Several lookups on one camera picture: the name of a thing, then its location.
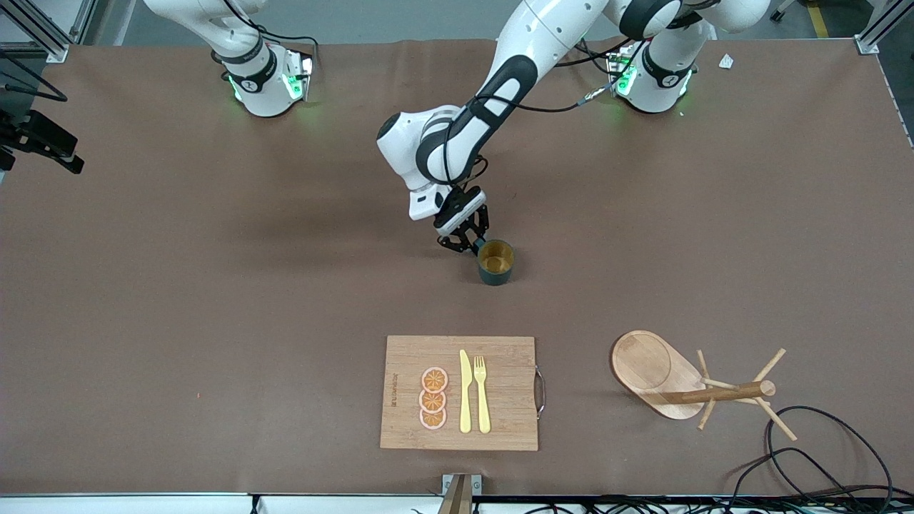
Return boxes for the grey metal mount bracket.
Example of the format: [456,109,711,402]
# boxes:
[437,473,483,514]

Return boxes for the black looped cable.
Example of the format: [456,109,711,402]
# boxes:
[766,405,895,500]
[728,448,861,500]

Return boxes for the black left arm base cable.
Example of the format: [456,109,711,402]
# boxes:
[553,37,616,76]

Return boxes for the bamboo cutting board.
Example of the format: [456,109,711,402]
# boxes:
[380,336,547,452]

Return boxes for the black arm base cable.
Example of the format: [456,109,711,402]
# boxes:
[253,25,320,72]
[553,37,616,76]

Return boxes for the black right arm base cable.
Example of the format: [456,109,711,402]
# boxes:
[253,25,320,72]

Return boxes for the brown table mat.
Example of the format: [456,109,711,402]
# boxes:
[0,36,914,497]

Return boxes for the aluminium frame profile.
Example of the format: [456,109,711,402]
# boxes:
[855,0,914,54]
[0,0,97,64]

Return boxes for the yellow plastic knife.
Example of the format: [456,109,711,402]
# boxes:
[459,349,473,434]

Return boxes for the dark green cup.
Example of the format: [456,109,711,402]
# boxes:
[476,238,517,287]

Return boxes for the yellow plastic fork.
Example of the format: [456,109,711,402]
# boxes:
[474,356,492,435]

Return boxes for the wooden cup rack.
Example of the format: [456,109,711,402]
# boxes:
[611,330,798,441]

